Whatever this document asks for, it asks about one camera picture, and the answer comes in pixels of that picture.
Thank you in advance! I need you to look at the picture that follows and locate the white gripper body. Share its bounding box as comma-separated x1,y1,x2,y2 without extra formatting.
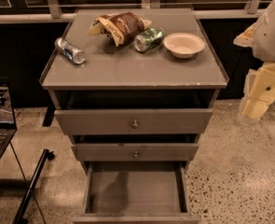
252,0,275,63

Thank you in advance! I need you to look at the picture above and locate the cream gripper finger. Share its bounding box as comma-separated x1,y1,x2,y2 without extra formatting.
239,63,275,121
233,23,255,48

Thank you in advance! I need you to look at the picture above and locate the brown chip bag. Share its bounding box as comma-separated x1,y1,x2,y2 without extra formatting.
87,12,152,47

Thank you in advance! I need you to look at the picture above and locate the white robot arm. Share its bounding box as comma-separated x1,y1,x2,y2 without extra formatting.
233,0,275,124

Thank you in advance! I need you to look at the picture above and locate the grey drawer cabinet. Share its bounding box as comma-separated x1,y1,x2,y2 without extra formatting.
39,7,230,173

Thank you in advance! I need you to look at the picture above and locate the grey middle drawer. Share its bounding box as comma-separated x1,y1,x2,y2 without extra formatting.
72,143,199,161

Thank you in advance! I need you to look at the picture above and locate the grey open bottom drawer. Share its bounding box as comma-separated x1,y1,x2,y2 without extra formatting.
73,161,199,224

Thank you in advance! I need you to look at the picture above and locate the grey top drawer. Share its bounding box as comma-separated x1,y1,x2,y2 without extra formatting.
55,108,213,135

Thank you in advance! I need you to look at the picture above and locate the white paper bowl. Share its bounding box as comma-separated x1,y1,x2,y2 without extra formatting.
163,33,205,59

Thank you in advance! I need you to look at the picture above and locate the green soda can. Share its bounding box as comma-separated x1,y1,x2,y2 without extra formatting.
134,27,164,52

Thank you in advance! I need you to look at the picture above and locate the crushed silver blue can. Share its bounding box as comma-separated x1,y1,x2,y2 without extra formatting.
55,37,86,64

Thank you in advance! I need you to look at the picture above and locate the black tripod leg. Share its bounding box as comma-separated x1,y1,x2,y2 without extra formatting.
12,149,55,224

